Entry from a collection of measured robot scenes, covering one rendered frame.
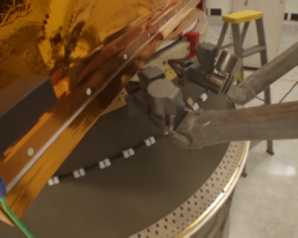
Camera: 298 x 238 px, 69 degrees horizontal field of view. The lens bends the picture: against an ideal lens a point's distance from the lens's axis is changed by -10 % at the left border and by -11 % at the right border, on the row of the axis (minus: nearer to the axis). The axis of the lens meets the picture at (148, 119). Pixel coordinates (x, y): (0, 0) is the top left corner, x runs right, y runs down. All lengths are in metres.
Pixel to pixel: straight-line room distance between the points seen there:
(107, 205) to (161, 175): 0.21
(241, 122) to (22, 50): 0.35
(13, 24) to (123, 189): 0.63
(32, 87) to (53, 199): 0.58
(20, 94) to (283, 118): 0.36
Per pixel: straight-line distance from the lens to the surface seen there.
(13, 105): 0.22
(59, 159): 0.39
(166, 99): 0.50
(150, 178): 0.81
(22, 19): 0.27
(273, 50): 4.62
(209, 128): 0.48
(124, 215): 0.83
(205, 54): 0.68
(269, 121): 0.42
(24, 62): 0.27
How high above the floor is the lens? 2.01
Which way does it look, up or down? 36 degrees down
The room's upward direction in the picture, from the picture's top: 7 degrees counter-clockwise
